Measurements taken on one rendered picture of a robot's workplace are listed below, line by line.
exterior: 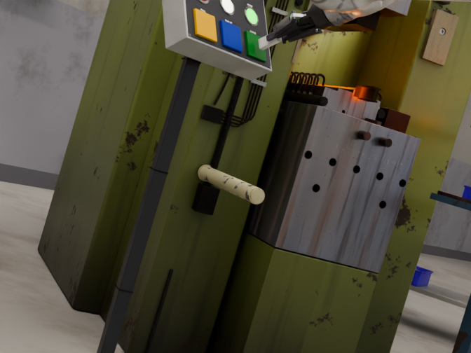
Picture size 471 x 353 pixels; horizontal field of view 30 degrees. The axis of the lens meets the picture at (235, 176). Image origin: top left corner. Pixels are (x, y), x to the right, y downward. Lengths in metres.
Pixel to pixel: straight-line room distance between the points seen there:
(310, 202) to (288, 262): 0.20
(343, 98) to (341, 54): 0.55
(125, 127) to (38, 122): 3.24
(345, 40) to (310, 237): 0.89
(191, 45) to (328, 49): 1.05
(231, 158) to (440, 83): 0.79
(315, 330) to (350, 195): 0.43
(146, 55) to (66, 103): 3.35
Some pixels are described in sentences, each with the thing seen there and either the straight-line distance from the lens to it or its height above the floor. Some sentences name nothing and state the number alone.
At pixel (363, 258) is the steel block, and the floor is 0.50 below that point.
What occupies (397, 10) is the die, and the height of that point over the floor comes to 1.27.
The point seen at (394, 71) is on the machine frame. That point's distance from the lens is 3.11.
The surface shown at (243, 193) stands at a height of 0.61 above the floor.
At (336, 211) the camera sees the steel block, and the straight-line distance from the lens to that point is 2.72.
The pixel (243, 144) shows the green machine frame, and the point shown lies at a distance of 2.78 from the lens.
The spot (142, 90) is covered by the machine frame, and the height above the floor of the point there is 0.82.
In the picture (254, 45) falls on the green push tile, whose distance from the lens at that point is 2.44.
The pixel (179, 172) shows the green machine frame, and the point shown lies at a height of 0.60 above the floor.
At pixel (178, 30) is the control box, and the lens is 2.28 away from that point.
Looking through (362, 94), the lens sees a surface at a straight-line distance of 2.75.
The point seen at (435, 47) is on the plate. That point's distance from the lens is 3.05.
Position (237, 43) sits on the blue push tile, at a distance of 2.38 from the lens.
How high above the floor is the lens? 0.75
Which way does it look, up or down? 2 degrees down
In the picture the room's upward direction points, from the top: 17 degrees clockwise
